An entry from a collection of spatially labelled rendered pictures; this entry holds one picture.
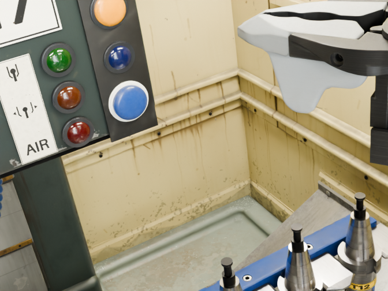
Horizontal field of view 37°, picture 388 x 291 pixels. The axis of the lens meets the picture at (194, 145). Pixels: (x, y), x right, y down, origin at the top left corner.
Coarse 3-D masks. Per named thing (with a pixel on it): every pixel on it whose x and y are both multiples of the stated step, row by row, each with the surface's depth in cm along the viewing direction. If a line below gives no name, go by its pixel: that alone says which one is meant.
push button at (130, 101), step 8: (128, 88) 48; (136, 88) 49; (120, 96) 48; (128, 96) 48; (136, 96) 49; (144, 96) 49; (120, 104) 48; (128, 104) 49; (136, 104) 49; (144, 104) 49; (120, 112) 49; (128, 112) 49; (136, 112) 49
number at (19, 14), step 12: (0, 0) 41; (12, 0) 42; (24, 0) 42; (36, 0) 42; (0, 12) 42; (12, 12) 42; (24, 12) 42; (36, 12) 43; (0, 24) 42; (12, 24) 42; (24, 24) 43; (36, 24) 43; (0, 36) 42
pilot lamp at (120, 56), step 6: (114, 48) 47; (120, 48) 47; (126, 48) 47; (114, 54) 47; (120, 54) 47; (126, 54) 47; (114, 60) 47; (120, 60) 47; (126, 60) 47; (114, 66) 47; (120, 66) 47
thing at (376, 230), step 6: (372, 228) 93; (378, 228) 92; (384, 228) 92; (372, 234) 91; (378, 234) 91; (384, 234) 91; (378, 240) 90; (384, 240) 90; (384, 246) 89; (384, 252) 88; (384, 258) 87
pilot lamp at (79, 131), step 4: (72, 124) 48; (76, 124) 48; (80, 124) 48; (84, 124) 48; (72, 128) 47; (76, 128) 48; (80, 128) 48; (84, 128) 48; (88, 128) 48; (68, 132) 48; (72, 132) 48; (76, 132) 48; (80, 132) 48; (84, 132) 48; (88, 132) 48; (68, 136) 48; (72, 136) 48; (76, 136) 48; (80, 136) 48; (84, 136) 48; (88, 136) 49; (72, 140) 48; (76, 140) 48; (80, 140) 48; (84, 140) 48
